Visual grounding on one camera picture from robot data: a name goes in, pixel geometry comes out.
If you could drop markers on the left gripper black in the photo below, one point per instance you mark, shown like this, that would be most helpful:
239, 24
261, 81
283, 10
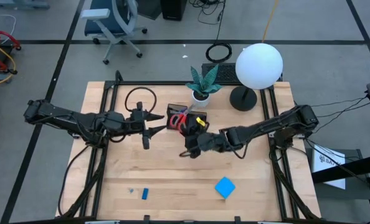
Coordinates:
138, 123

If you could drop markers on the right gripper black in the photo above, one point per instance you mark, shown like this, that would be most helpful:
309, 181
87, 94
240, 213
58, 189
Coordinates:
210, 141

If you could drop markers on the black mesh desk organizer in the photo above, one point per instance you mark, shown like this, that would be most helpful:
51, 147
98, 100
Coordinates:
172, 109

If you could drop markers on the blue sticky note pad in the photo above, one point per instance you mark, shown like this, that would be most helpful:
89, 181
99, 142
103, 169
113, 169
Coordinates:
225, 187

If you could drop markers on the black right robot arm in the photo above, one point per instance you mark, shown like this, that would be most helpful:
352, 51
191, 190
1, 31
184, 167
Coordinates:
272, 127

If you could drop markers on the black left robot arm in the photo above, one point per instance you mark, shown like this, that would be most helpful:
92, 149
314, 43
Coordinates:
73, 119

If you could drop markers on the blue and grey office chair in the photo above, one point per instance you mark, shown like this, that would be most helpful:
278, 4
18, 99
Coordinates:
110, 21

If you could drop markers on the snake plant in white pot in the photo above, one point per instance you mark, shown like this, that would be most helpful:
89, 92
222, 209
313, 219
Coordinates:
200, 93

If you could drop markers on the black floor grille mat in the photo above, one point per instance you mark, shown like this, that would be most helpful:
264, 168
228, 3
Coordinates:
225, 73

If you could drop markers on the small blue eraser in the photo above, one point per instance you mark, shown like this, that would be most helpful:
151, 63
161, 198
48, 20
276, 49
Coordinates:
145, 193

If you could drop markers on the tiny blue scrap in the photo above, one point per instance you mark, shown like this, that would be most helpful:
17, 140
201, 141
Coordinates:
131, 190

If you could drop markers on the white globe lamp black base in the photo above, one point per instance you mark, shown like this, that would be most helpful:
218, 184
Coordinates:
258, 65

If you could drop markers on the black computer tower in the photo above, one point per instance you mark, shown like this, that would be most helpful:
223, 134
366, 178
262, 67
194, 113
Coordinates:
173, 9

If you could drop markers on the white printed paper sheet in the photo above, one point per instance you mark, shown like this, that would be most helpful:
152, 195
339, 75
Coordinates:
328, 165

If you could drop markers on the black metal beam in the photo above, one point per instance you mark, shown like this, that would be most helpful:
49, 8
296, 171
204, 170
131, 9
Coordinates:
359, 166

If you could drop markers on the grey side table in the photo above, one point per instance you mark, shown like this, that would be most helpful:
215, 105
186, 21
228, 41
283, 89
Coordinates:
353, 199

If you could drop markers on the black metal table frame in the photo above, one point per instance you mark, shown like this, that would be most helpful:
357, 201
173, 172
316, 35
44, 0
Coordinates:
160, 83

